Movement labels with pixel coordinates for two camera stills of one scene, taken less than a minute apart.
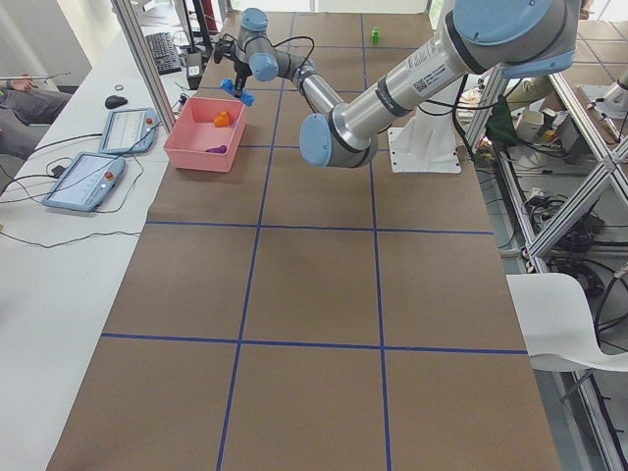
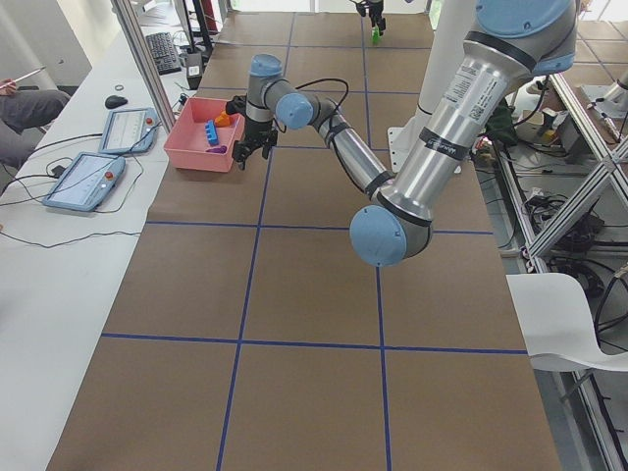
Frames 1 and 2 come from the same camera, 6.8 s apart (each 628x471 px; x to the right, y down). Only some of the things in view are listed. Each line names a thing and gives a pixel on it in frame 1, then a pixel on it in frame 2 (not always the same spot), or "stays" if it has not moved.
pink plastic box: x=196 y=132 stays
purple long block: x=220 y=150 stays
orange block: x=223 y=120 stays
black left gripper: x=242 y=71 → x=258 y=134
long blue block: x=245 y=96 → x=211 y=132
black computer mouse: x=114 y=101 stays
